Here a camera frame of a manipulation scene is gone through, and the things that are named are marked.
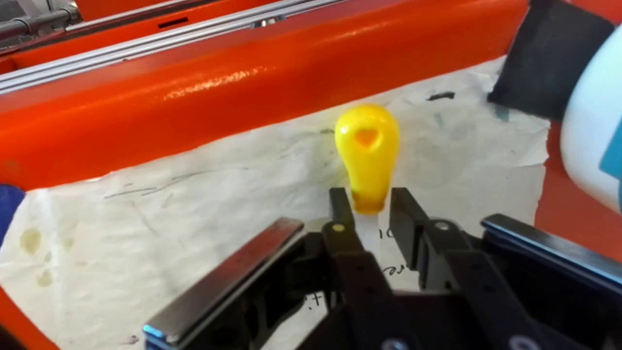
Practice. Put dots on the yellow handled screwdriver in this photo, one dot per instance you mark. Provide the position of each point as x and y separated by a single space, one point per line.
368 141

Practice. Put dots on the orange metal tool cabinet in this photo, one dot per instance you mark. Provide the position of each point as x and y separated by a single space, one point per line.
205 90

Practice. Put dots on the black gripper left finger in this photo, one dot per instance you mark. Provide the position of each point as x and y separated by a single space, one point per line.
362 308

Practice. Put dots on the white and teal container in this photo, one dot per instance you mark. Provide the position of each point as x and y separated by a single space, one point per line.
592 149

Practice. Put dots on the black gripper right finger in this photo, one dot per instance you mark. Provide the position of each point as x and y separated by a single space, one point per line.
463 302

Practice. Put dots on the white paper sheet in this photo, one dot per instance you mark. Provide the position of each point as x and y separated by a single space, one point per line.
92 262

